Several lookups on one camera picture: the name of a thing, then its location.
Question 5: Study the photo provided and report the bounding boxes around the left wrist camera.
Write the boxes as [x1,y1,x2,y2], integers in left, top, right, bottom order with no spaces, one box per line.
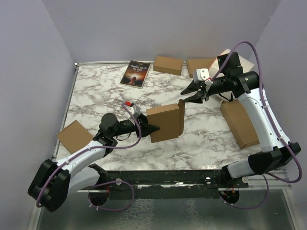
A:
[124,101,141,119]

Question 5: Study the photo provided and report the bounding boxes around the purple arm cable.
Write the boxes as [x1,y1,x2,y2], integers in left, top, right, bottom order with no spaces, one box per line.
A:
[211,41,302,209]
[35,103,142,211]

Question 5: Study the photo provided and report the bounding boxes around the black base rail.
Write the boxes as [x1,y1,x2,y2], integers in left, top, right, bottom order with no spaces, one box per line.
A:
[79,169,250,201]

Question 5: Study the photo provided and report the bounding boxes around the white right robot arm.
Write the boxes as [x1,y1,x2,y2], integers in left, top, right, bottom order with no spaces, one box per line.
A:
[181,52,301,187]

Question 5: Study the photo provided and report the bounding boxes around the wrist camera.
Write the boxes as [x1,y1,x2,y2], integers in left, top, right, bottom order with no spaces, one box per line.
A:
[124,101,141,119]
[193,68,213,86]

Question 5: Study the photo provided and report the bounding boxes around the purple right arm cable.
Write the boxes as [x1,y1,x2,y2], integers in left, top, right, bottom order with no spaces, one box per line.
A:
[211,41,302,209]

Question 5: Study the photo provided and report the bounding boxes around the Three Days To See book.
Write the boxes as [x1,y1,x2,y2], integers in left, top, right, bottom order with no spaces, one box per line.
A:
[120,60,151,89]

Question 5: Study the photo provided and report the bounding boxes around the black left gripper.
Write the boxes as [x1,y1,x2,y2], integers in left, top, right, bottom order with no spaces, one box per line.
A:
[112,113,160,138]

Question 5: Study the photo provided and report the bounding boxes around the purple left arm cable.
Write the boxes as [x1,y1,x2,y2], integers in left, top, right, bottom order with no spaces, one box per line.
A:
[35,103,142,211]

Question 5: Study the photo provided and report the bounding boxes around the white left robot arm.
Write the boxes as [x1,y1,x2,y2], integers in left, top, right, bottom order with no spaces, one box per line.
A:
[28,113,159,212]

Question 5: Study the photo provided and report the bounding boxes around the cardboard box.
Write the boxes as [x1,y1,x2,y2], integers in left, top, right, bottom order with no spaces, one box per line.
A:
[153,56,183,76]
[57,120,93,154]
[187,58,216,78]
[146,99,185,143]
[220,100,259,149]

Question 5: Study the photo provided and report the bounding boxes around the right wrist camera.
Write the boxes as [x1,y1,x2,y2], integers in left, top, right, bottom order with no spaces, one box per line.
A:
[193,68,213,86]

